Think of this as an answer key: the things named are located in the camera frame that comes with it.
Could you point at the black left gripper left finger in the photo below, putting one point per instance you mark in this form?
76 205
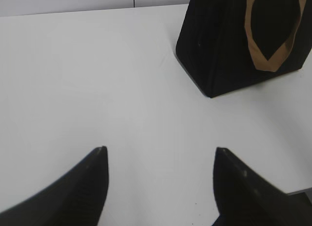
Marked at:
75 199

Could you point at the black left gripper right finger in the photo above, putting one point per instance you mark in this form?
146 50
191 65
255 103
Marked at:
244 198

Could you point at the black tote bag tan handles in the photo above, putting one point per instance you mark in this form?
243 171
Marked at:
226 45

